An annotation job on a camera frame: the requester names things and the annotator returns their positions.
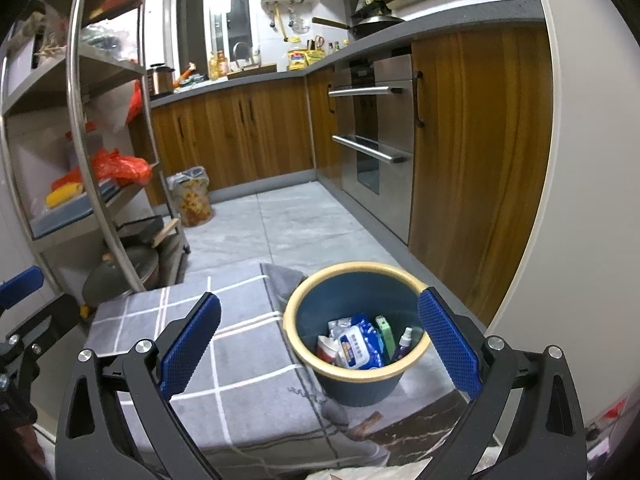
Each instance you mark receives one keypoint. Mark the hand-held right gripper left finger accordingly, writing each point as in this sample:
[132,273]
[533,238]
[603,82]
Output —
[192,345]

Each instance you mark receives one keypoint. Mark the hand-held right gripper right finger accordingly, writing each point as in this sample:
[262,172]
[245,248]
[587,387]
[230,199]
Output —
[447,340]

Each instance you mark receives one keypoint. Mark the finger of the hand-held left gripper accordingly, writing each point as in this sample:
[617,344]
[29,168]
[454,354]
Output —
[20,285]
[45,317]

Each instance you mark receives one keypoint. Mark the purple bottle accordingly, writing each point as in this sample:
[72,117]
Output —
[401,347]

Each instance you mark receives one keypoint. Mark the green and white box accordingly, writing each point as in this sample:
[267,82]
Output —
[386,335]

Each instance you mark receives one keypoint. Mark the blue and white wipes packet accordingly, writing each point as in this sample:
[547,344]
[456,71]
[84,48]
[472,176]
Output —
[357,347]

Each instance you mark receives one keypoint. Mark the white blister pack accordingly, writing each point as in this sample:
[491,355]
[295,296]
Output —
[341,327]

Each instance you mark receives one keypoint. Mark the blue bin with yellow rim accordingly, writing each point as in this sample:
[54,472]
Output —
[350,295]

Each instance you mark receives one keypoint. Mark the red and white packet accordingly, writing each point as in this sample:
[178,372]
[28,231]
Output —
[327,350]

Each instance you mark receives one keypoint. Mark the small yellow object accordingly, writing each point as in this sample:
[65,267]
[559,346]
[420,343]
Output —
[84,311]

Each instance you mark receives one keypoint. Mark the grey checked mat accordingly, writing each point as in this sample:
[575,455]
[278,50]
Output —
[250,360]

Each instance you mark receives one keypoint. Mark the grey pot lid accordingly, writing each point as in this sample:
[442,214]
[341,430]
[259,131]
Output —
[112,280]

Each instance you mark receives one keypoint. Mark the blue grey tray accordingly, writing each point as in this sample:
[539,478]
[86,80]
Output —
[75,215]

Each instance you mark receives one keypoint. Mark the yellow packet on rack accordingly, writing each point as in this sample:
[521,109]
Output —
[62,195]

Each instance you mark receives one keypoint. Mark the grey cloth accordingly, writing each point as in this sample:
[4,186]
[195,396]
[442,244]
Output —
[285,282]

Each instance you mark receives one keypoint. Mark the metal shelf rack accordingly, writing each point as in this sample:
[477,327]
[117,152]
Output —
[82,160]

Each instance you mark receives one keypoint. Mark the stainless steel built-in oven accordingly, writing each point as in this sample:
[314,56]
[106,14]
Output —
[390,185]

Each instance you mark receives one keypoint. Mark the white plastic bag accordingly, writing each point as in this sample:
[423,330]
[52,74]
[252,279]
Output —
[110,112]

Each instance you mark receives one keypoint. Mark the hanging red plastic bag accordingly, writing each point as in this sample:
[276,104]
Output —
[136,102]

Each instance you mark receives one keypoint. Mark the brown rice cooker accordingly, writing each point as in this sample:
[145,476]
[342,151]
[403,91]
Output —
[161,82]

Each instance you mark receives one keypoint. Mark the cooking oil bottle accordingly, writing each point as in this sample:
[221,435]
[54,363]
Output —
[218,67]

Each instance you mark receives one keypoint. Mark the wooden sink tray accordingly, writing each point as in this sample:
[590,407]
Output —
[252,71]

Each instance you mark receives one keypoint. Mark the metal faucet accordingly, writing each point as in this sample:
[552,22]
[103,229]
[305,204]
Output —
[241,50]

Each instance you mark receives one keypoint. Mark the yellow food packet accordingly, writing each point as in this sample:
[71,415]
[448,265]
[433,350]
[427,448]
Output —
[315,57]

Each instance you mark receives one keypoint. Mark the grey kitchen countertop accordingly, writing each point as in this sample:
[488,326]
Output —
[450,22]

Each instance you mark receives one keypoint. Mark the window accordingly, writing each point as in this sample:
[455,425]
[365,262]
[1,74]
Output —
[192,15]

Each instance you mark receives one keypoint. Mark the black wok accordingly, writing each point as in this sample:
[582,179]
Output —
[375,22]

